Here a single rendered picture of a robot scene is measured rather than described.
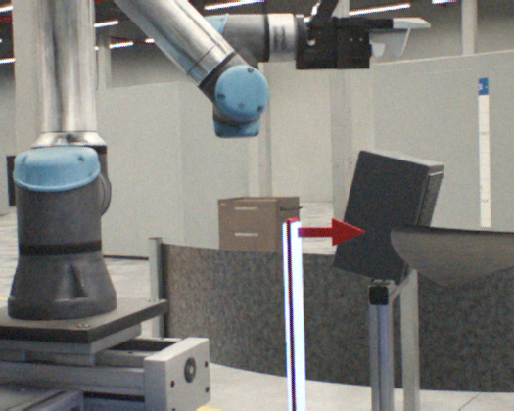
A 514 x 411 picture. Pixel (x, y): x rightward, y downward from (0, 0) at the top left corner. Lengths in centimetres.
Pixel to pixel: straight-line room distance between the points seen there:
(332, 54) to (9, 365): 67
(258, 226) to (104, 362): 639
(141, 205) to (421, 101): 477
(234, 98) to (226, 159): 997
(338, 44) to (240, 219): 630
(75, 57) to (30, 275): 35
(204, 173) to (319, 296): 818
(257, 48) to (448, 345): 143
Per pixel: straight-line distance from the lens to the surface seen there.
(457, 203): 703
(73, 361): 115
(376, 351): 125
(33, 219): 116
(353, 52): 133
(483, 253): 72
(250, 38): 130
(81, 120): 130
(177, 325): 306
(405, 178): 126
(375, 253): 128
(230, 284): 278
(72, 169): 115
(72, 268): 115
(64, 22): 132
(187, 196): 1041
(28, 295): 116
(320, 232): 70
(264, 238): 746
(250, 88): 115
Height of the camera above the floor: 124
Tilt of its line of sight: 3 degrees down
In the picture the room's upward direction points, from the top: 2 degrees counter-clockwise
